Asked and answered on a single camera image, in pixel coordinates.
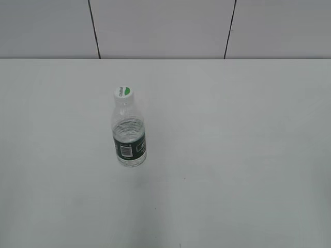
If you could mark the white green bottle cap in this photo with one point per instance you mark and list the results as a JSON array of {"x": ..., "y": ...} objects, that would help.
[{"x": 123, "y": 95}]

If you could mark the clear Cestbon water bottle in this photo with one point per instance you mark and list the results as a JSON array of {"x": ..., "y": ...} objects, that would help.
[{"x": 129, "y": 135}]

